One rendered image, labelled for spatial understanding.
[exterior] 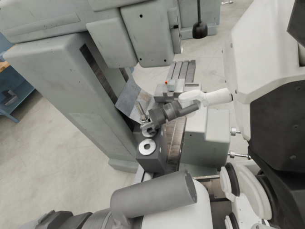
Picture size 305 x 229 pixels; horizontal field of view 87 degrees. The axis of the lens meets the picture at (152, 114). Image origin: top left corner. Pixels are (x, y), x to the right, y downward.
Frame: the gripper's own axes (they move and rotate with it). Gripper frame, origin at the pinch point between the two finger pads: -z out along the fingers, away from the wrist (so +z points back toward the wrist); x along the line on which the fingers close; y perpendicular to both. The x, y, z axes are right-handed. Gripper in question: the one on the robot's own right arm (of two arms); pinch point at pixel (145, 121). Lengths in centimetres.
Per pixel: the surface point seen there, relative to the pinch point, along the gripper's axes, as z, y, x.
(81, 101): -36, -1, -39
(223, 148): 44, 58, 5
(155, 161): -3.2, 12.5, 16.2
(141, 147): -7.1, 7.4, 8.3
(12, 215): -202, 117, -47
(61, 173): -140, 117, -77
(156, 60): 17.4, -18.5, -20.1
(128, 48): 6.2, -27.2, -25.3
